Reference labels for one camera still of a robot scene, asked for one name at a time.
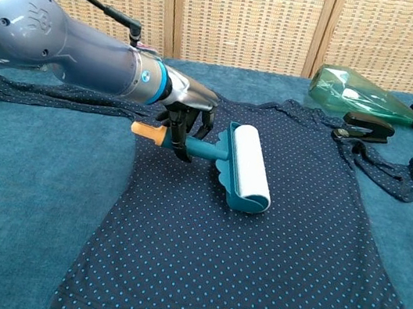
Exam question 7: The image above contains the woven bamboo folding screen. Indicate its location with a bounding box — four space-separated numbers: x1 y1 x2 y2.
0 0 413 99

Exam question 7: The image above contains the black stapler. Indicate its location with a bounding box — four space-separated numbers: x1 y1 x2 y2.
331 108 399 149

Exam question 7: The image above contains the teal table cover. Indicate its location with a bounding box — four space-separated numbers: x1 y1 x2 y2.
0 23 413 309

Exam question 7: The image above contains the green spray bottle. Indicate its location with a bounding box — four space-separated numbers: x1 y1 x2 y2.
303 60 413 135

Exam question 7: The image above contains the navy polka dot shirt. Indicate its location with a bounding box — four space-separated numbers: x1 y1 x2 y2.
0 50 413 309

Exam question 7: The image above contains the teal lint roller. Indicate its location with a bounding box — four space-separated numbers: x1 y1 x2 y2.
120 105 285 217

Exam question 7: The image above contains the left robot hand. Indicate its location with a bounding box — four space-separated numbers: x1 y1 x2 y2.
149 70 223 167

